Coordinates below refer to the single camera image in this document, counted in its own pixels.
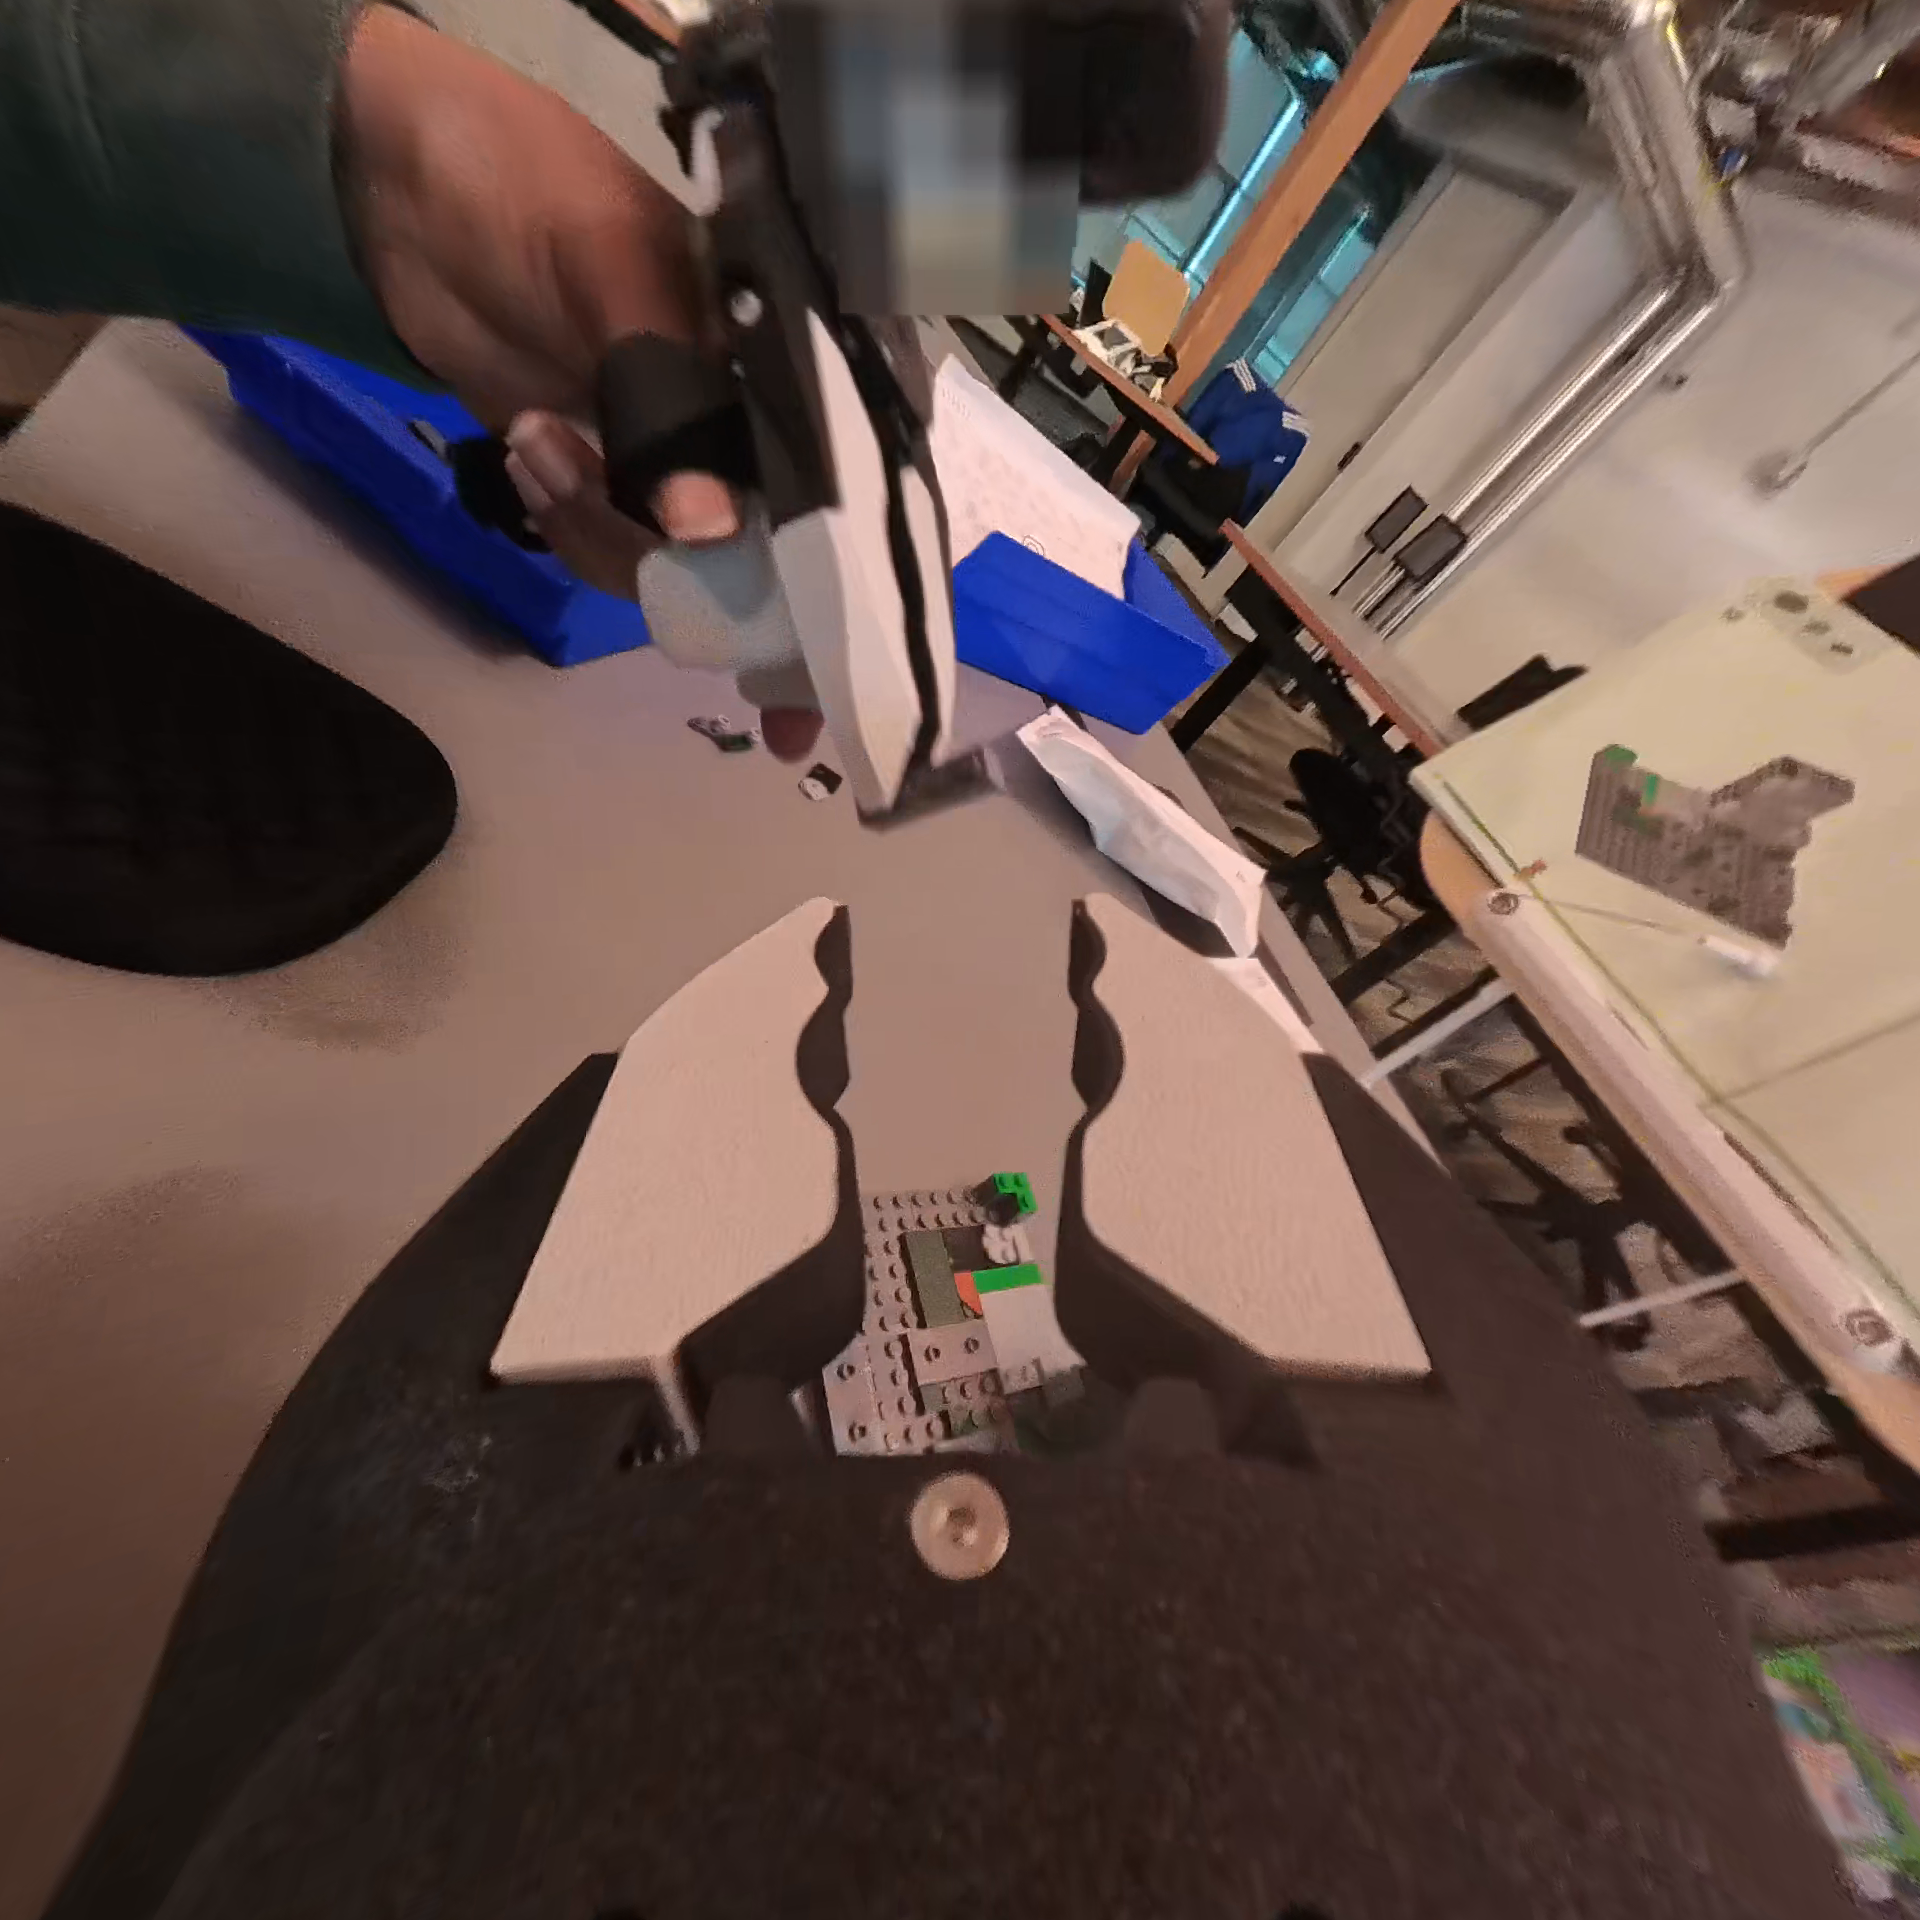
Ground pale side table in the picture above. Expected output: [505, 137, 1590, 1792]
[1410, 563, 1920, 1480]

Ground white instruction booklet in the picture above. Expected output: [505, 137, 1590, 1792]
[928, 355, 1145, 596]

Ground wooden background desk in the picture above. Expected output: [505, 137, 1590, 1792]
[1218, 516, 1454, 755]
[1036, 307, 1222, 497]

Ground metal pipes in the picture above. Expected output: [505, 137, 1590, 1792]
[1351, 0, 1759, 617]

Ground grey brick baseplate model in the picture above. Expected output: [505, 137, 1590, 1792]
[824, 1170, 1092, 1460]

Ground person's left forearm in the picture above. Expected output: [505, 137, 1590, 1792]
[0, 0, 438, 385]

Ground colourful printed box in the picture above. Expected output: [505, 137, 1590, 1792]
[1755, 1641, 1920, 1920]

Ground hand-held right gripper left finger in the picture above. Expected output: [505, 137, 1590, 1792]
[489, 897, 870, 1446]

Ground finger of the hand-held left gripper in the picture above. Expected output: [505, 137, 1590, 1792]
[772, 307, 928, 818]
[859, 315, 966, 770]

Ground blue plastic bin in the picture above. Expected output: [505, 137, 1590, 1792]
[180, 322, 657, 673]
[950, 528, 1234, 737]

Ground person's left hand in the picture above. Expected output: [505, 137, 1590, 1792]
[337, 17, 830, 763]

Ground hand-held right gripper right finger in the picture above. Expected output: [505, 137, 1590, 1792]
[1054, 895, 1433, 1379]

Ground wooden beam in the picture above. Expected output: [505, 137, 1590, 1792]
[1178, 0, 1466, 407]

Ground blue jacket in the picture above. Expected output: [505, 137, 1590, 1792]
[1183, 358, 1310, 484]

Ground crumpled white paper bag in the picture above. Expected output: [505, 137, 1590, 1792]
[1018, 712, 1273, 958]

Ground grey brick building model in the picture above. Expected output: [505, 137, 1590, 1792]
[1575, 746, 1857, 951]

